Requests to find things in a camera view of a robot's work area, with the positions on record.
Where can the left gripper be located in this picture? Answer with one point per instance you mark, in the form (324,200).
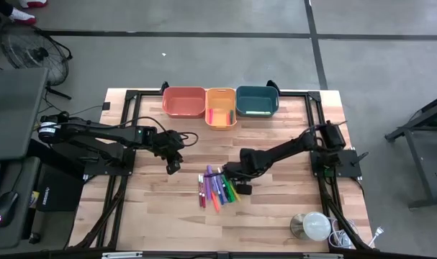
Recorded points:
(167,144)

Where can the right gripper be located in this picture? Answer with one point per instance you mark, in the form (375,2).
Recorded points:
(239,169)

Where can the black white marker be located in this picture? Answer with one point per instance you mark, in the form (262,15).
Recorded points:
(220,171)

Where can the green thick marker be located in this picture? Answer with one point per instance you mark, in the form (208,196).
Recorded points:
(229,192)

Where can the purple thick marker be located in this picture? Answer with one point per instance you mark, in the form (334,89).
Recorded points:
(208,187)
(211,172)

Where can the violet wide-cap marker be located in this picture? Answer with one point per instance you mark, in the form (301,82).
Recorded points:
(222,194)

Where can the blue marker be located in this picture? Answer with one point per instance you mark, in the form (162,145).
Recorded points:
(219,197)

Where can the orange highlighter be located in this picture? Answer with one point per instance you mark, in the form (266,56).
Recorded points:
(215,202)

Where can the bright red thin marker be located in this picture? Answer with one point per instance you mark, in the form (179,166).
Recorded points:
(203,196)

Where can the dark red thin marker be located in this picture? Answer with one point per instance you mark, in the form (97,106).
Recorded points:
(200,194)

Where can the pink highlighter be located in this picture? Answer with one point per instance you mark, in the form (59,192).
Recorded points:
(211,117)

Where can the lime highlighter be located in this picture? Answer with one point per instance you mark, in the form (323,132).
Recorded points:
(257,112)

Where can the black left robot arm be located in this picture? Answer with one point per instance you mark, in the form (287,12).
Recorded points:
(95,131)

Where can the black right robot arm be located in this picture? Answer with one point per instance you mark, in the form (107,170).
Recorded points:
(283,147)

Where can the orange plastic bin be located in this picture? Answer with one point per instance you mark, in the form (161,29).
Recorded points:
(184,102)

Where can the yellow plastic bin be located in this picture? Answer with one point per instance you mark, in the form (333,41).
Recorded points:
(221,104)

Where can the small black box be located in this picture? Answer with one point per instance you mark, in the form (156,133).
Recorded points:
(106,106)

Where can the teal plastic bin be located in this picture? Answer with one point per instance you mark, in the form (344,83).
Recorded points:
(257,99)

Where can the white dome lamp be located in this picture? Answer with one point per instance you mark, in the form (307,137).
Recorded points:
(315,226)

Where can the silver bar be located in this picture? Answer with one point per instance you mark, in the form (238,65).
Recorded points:
(122,255)
(322,256)

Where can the black lever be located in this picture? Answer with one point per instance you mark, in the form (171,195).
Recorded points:
(360,158)

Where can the yellow tag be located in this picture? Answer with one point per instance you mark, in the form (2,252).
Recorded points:
(34,199)

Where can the white power plug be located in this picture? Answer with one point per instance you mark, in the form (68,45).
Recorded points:
(379,230)

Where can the large grey panel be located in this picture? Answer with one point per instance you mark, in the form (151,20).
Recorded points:
(13,111)

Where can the black floor fan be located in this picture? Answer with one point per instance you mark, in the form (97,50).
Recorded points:
(34,54)

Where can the small black knob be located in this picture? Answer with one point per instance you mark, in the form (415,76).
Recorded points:
(35,238)

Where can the grey desk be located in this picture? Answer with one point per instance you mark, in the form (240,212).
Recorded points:
(23,230)

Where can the black computer mouse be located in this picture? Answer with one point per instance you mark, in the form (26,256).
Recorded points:
(5,208)

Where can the black metal cart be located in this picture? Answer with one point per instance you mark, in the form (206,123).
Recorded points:
(425,172)

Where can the person's shoe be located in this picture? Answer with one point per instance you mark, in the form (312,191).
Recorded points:
(23,16)
(32,3)

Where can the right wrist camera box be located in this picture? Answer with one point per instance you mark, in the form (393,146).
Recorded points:
(244,188)

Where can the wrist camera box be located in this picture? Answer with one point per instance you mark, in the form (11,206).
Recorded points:
(244,188)
(174,167)

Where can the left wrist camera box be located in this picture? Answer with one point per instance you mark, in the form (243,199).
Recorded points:
(174,167)

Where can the black frame bracket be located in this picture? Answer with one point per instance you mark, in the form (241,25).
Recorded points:
(272,85)
(164,87)

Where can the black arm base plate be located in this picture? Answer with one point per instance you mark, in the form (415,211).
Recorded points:
(95,170)
(347,162)

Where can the black aluminium table frame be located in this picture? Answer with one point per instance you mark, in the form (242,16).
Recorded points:
(313,96)

